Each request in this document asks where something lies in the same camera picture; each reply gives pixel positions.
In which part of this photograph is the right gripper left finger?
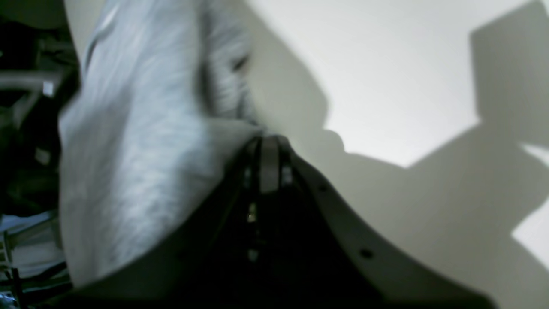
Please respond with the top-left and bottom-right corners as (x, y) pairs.
(56, 136), (280, 309)

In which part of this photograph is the grey T-shirt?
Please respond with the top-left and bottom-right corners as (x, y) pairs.
(58, 0), (264, 288)

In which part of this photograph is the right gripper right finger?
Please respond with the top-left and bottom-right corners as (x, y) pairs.
(278, 136), (494, 309)

